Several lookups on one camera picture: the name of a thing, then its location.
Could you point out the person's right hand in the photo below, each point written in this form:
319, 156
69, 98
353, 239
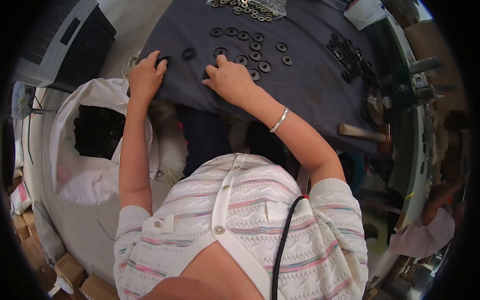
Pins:
232, 82

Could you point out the grey air cooler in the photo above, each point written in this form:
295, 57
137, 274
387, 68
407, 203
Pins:
63, 45

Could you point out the white paper packet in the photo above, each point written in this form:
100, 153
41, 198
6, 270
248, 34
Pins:
365, 13

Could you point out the person's left hand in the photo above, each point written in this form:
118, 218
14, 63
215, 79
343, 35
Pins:
144, 78

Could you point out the clear bag of metal washers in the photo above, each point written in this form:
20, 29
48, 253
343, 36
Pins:
249, 8

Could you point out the group of black discs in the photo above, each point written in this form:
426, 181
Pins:
255, 45

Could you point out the heap of cardboard boxes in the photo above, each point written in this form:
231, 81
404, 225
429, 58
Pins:
41, 255

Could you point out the black round disc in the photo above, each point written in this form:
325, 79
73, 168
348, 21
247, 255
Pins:
165, 60

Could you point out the person's legs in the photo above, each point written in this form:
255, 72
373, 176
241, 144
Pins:
204, 138

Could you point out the white plastic bag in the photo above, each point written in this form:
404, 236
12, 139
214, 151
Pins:
20, 100

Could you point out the pile of black parts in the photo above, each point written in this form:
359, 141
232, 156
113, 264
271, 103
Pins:
350, 60

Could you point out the green press machine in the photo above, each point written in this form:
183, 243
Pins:
414, 84

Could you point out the white sack of black parts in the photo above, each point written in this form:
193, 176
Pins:
93, 150

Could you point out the person's body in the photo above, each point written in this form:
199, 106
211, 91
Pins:
240, 232

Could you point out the dark grey table cloth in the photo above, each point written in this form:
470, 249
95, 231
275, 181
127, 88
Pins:
311, 82

